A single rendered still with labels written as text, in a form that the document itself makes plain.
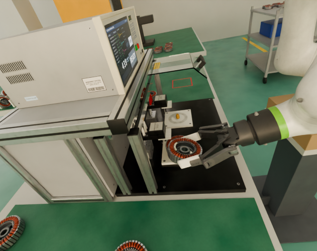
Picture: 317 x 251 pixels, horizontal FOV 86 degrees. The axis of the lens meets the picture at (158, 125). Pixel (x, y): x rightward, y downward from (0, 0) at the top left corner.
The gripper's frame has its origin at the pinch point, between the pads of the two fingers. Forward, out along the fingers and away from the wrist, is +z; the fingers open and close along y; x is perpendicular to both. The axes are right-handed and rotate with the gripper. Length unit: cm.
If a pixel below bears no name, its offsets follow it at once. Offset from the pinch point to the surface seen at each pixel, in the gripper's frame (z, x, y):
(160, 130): 8.3, 4.8, 10.3
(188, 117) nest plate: 2.4, -8.4, 38.7
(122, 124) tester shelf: 7.2, 21.1, -10.8
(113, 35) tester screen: 4.2, 40.1, 6.3
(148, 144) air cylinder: 18.5, -1.5, 14.0
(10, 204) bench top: 77, 7, -10
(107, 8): 118, 128, 345
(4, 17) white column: 280, 198, 282
